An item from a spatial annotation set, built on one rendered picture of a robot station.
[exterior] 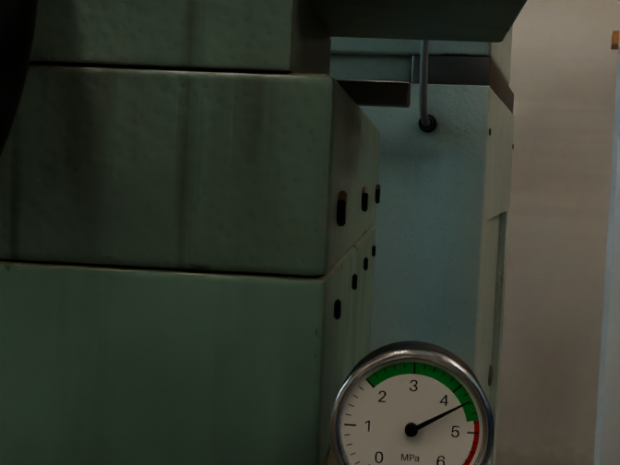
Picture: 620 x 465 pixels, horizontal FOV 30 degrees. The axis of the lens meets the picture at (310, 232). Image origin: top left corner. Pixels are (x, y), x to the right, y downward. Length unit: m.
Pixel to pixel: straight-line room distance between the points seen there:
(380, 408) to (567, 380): 2.50
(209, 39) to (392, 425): 0.19
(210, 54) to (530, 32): 2.44
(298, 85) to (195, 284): 0.10
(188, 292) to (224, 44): 0.11
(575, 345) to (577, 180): 0.41
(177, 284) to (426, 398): 0.13
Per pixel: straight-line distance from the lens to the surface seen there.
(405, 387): 0.45
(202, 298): 0.52
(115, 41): 0.53
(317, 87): 0.51
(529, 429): 2.97
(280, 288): 0.51
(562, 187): 2.91
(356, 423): 0.45
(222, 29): 0.52
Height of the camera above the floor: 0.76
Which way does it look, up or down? 3 degrees down
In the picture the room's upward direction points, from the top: 3 degrees clockwise
